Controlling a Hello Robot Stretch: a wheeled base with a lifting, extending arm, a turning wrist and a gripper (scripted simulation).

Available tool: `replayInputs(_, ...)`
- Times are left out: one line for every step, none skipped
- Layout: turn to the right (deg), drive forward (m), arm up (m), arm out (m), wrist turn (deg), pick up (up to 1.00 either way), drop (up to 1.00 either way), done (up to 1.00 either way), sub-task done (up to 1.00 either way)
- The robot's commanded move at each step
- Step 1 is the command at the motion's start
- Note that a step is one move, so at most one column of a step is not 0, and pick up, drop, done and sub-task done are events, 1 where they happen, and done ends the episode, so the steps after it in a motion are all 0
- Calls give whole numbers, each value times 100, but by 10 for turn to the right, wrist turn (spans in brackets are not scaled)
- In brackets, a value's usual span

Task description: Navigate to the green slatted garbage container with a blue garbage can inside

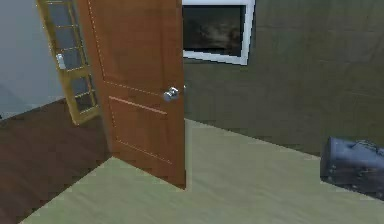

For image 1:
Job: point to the silver round door knob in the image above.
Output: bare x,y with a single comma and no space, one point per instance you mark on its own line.
171,94

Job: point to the brown wooden room door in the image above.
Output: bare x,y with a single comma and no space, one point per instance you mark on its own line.
140,66

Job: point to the white framed dark picture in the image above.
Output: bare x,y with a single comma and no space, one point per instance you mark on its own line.
213,30

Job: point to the yellow glass-paned room door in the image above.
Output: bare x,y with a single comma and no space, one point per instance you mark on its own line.
71,66

